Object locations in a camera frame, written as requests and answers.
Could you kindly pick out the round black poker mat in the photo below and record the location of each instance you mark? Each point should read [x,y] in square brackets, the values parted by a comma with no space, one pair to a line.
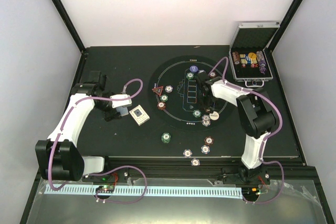
[182,101]

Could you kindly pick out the purple chips row in case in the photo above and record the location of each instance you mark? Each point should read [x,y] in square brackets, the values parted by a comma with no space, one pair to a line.
[261,62]

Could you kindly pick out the green poker chips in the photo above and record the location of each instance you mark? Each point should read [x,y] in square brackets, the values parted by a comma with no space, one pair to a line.
[190,76]
[164,98]

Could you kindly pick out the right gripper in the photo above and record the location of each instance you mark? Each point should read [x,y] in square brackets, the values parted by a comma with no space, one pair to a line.
[203,104]

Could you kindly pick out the brown chips row in case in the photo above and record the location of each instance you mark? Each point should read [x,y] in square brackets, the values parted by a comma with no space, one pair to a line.
[236,58]

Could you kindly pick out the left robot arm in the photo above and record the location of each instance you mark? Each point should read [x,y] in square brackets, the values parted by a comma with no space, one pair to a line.
[58,157]

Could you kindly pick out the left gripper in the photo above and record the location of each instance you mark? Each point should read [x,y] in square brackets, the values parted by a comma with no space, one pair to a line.
[112,115]

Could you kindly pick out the purple small blind button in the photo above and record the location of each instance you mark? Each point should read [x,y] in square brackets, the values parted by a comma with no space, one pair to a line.
[193,69]

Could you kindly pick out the blue chip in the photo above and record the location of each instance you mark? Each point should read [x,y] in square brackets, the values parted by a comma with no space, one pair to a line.
[205,149]
[187,153]
[195,162]

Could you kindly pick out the green poker chip stack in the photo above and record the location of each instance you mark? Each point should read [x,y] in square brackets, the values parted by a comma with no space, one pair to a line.
[166,137]

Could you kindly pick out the blue playing card deck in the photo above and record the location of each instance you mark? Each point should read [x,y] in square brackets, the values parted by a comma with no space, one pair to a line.
[122,110]

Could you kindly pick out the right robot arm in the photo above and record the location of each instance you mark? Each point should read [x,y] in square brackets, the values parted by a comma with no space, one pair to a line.
[259,117]

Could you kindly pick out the red triangular marker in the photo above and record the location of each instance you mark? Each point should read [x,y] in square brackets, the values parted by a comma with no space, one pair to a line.
[158,90]

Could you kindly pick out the aluminium poker case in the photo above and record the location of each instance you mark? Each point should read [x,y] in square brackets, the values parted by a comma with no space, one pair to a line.
[247,53]

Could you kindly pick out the white slotted cable duct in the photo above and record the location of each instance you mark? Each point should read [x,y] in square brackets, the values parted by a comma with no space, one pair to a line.
[150,191]

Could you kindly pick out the white playing card box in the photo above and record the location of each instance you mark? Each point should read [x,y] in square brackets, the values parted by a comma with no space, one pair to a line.
[139,115]

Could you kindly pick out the blue chip on rail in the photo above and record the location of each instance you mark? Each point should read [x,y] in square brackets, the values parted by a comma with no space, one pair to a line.
[195,162]

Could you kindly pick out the white dealer button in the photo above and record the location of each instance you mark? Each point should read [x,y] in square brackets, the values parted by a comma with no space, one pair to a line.
[214,116]

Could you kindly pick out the brown poker chip stack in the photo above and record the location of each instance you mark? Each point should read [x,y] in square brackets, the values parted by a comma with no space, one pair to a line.
[209,140]

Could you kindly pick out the yellow button in case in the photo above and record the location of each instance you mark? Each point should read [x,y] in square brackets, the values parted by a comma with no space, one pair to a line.
[252,56]

